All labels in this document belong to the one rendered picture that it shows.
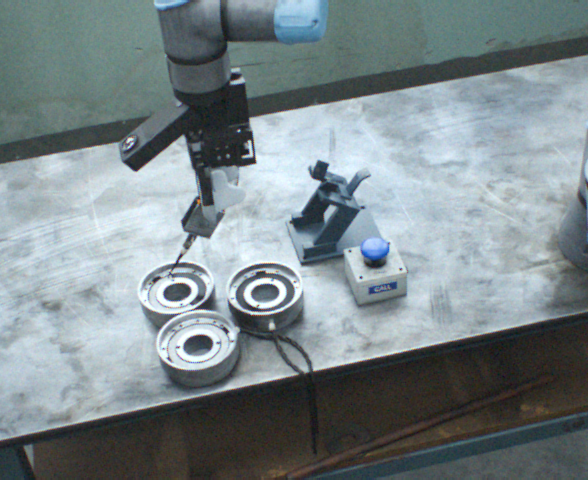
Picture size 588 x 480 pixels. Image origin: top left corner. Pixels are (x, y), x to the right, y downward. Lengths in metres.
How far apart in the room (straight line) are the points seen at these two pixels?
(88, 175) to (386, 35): 1.60
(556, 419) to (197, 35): 0.83
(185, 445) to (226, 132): 0.54
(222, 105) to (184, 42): 0.11
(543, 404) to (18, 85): 1.90
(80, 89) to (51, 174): 1.32
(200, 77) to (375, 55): 1.97
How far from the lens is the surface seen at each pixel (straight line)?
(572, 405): 1.60
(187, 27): 1.15
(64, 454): 1.59
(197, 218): 1.33
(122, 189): 1.63
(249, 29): 1.13
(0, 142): 3.10
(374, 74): 3.15
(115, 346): 1.37
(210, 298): 1.35
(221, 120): 1.24
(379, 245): 1.35
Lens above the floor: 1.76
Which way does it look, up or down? 41 degrees down
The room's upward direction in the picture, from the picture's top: 5 degrees counter-clockwise
